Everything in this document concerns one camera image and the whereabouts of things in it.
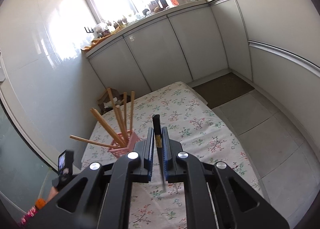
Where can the white lower kitchen cabinets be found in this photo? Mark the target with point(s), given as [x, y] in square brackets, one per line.
[274, 44]

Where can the brown floor mat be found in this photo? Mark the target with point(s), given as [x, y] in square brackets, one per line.
[223, 89]

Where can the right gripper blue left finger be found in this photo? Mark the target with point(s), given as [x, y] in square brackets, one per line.
[99, 196]

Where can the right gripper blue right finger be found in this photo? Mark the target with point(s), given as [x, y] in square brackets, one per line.
[215, 195]

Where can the brown paper bag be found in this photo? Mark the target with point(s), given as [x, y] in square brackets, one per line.
[109, 98]

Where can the black gold-banded chopstick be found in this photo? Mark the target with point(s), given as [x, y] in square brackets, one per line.
[158, 141]

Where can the floral white tablecloth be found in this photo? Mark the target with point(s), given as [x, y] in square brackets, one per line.
[201, 132]

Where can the orange left sleeve forearm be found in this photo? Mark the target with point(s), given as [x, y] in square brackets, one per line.
[40, 203]

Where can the person's left hand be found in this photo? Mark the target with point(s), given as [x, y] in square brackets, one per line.
[53, 192]

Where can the red floral clothing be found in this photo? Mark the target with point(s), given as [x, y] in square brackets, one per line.
[31, 213]

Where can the pink plastic utensil basket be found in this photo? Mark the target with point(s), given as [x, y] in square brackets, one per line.
[119, 150]

